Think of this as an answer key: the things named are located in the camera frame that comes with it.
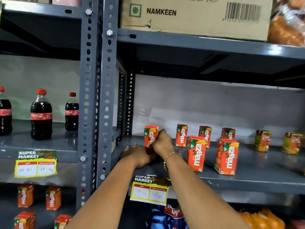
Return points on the dark red fruit juice carton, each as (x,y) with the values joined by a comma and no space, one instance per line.
(262,141)
(292,143)

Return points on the person's left hand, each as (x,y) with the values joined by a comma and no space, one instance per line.
(137,156)

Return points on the cola bottle with red cap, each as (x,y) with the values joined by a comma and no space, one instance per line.
(72,114)
(5,114)
(41,116)

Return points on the grey slotted metal shelf rack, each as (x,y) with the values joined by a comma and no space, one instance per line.
(108,92)
(88,69)

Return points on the person's left fingers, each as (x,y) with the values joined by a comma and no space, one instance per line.
(130,150)

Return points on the clear bag of orange snacks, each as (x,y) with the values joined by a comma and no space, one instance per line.
(287,23)

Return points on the person's left forearm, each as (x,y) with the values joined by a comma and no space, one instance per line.
(107,200)

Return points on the blue and red snack packet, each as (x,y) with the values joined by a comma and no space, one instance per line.
(166,218)

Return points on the person's right fingers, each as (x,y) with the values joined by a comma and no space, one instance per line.
(161,134)

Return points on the brown cardboard box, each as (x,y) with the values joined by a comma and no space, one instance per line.
(197,16)

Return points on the yellow price tag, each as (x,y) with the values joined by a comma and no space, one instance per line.
(35,164)
(150,189)

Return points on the pink box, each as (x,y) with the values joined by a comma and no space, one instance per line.
(66,1)

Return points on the orange mango juice carton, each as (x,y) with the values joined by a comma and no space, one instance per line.
(228,134)
(206,132)
(25,196)
(226,157)
(53,198)
(196,155)
(181,135)
(149,133)
(25,220)
(62,221)

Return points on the person's right forearm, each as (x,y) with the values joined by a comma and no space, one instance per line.
(200,200)

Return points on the orange snack packet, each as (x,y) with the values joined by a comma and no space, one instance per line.
(262,220)

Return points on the person's right hand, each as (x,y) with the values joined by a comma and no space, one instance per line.
(164,145)

